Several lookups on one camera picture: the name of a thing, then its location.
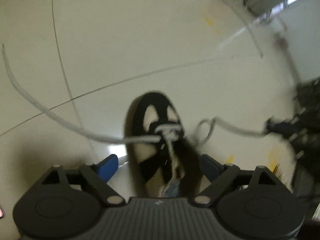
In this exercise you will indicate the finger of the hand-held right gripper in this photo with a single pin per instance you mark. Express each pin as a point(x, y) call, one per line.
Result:
point(282, 128)

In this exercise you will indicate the black and beige shoe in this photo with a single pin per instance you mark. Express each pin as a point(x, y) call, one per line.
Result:
point(160, 102)

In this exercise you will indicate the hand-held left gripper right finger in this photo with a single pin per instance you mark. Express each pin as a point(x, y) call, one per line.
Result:
point(211, 166)

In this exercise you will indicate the grey white shoelace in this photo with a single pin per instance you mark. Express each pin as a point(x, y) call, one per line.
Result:
point(140, 139)

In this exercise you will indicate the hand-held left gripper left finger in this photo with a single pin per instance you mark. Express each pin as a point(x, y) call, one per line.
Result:
point(107, 167)

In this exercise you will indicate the yellow star floor sticker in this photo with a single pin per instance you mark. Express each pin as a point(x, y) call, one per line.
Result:
point(229, 159)
point(275, 160)

